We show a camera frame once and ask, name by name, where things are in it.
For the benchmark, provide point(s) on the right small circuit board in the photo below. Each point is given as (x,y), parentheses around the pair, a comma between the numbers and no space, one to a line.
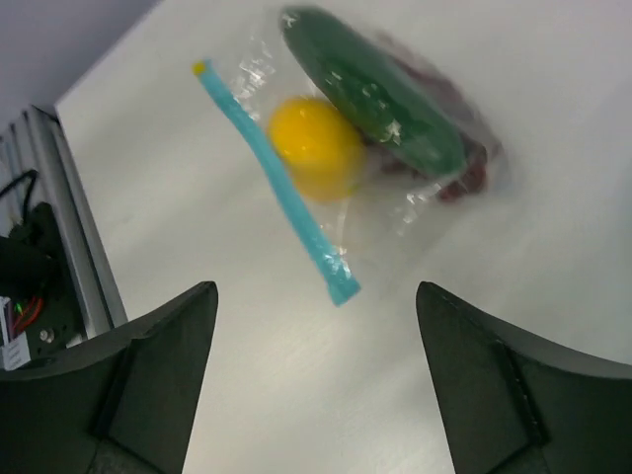
(16,318)

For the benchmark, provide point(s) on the aluminium mounting rail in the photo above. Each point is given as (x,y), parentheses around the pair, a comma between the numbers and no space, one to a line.
(35,139)

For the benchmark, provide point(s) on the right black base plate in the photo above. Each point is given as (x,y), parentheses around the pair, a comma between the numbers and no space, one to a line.
(34,263)

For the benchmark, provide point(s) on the clear zip top bag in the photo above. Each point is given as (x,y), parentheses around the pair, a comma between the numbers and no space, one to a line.
(380,224)

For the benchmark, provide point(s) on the yellow lemon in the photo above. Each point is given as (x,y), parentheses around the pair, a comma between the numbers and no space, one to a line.
(323,153)

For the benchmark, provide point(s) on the green cucumber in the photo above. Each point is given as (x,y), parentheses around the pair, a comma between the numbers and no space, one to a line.
(366,85)

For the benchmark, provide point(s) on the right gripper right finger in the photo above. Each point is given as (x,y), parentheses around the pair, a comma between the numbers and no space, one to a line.
(513,402)

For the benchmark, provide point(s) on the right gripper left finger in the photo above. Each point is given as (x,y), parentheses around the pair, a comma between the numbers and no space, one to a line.
(123,402)

